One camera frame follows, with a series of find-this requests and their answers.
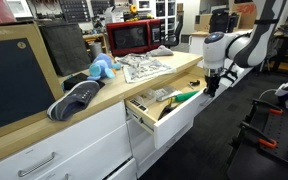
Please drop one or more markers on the clear plastic bag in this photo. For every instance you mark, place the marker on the clear plastic bag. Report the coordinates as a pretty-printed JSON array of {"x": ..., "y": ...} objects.
[{"x": 160, "y": 93}]

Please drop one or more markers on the black office chair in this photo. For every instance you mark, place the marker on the black office chair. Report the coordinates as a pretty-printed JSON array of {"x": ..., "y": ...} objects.
[{"x": 173, "y": 35}]

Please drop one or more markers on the black parts organizer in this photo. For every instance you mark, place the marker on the black parts organizer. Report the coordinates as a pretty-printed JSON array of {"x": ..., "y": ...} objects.
[{"x": 74, "y": 10}]

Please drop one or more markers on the white drawer with wooden interior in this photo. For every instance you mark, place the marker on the white drawer with wooden interior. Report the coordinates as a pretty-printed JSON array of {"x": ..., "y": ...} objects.
[{"x": 177, "y": 123}]

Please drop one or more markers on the newspaper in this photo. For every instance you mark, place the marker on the newspaper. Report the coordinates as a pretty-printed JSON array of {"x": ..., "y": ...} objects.
[{"x": 144, "y": 68}]

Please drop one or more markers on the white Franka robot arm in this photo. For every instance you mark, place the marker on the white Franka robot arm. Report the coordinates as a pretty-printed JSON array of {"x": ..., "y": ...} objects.
[{"x": 244, "y": 46}]

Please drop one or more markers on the white chest with wooden top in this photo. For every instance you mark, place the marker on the white chest with wooden top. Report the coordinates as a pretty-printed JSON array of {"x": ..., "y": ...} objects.
[{"x": 117, "y": 88}]

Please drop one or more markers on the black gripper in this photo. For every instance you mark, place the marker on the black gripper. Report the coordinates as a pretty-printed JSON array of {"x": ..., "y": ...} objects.
[{"x": 213, "y": 82}]

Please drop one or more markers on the metal cup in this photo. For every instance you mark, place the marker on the metal cup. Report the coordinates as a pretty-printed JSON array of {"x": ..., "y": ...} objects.
[{"x": 95, "y": 50}]

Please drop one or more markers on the dark gray felt bag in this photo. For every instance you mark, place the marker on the dark gray felt bag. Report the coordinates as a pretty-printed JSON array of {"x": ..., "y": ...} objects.
[{"x": 65, "y": 48}]

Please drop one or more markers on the red and black microwave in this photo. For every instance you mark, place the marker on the red and black microwave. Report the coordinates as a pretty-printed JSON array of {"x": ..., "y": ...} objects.
[{"x": 132, "y": 36}]

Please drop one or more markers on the black perforated cart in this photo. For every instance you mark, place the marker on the black perforated cart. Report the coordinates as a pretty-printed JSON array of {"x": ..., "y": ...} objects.
[{"x": 270, "y": 160}]

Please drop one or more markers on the orange clamp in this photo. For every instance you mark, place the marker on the orange clamp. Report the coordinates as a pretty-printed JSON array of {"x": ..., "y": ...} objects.
[
  {"x": 267, "y": 143},
  {"x": 276, "y": 111}
]

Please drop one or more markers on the blue plush toy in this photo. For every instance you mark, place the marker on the blue plush toy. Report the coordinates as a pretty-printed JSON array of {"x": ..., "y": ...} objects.
[{"x": 100, "y": 68}]

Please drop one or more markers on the gray cloth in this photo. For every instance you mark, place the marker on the gray cloth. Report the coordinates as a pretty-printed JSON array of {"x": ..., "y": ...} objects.
[{"x": 161, "y": 51}]

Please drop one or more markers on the black equipment bag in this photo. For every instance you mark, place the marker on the black equipment bag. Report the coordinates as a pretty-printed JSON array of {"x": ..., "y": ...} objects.
[{"x": 220, "y": 20}]

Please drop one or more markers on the white glass door cabinet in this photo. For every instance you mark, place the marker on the white glass door cabinet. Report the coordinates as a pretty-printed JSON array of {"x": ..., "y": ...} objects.
[{"x": 165, "y": 15}]

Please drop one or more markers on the gray sneaker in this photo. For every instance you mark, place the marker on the gray sneaker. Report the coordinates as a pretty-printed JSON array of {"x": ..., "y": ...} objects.
[{"x": 72, "y": 100}]

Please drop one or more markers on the cardboard box with black panel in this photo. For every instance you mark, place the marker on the cardboard box with black panel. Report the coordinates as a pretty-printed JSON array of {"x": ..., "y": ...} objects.
[{"x": 14, "y": 80}]

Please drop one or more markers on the black keys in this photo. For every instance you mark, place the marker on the black keys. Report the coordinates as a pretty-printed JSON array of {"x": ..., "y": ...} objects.
[{"x": 194, "y": 83}]

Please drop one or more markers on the black flat case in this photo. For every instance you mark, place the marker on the black flat case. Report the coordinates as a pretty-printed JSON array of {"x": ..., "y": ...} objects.
[{"x": 72, "y": 80}]

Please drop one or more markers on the cardboard box with orange logo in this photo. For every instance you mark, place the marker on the cardboard box with orange logo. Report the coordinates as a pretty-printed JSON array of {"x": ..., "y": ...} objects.
[{"x": 244, "y": 13}]

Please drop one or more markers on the black and yellow pliers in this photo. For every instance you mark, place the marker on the black and yellow pliers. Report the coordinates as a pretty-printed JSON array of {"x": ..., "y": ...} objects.
[{"x": 166, "y": 110}]

